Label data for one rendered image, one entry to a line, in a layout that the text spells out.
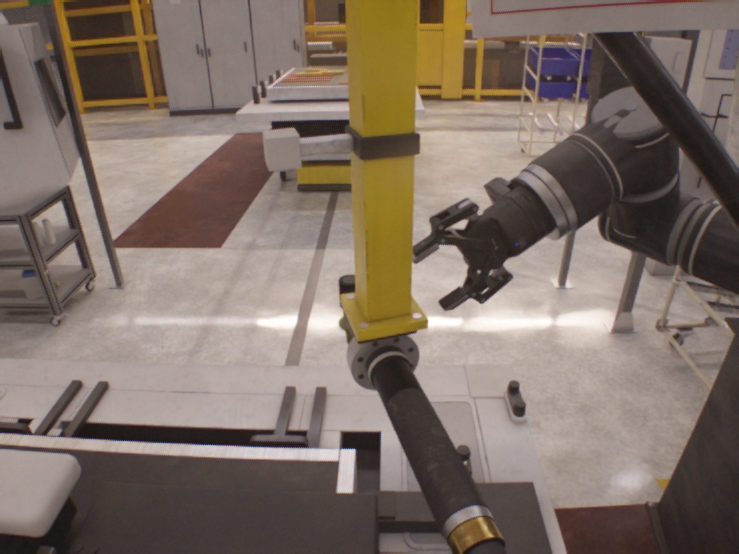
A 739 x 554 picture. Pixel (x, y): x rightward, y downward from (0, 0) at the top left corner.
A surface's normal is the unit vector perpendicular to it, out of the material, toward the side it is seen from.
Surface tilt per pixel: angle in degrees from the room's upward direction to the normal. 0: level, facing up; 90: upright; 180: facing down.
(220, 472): 0
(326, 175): 90
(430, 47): 90
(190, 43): 90
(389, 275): 90
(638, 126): 36
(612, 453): 0
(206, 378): 0
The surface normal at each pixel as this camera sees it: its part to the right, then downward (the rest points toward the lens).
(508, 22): -0.64, 0.39
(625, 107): -0.44, -0.58
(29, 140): 0.39, 0.45
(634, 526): -0.02, -0.87
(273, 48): -0.03, 0.50
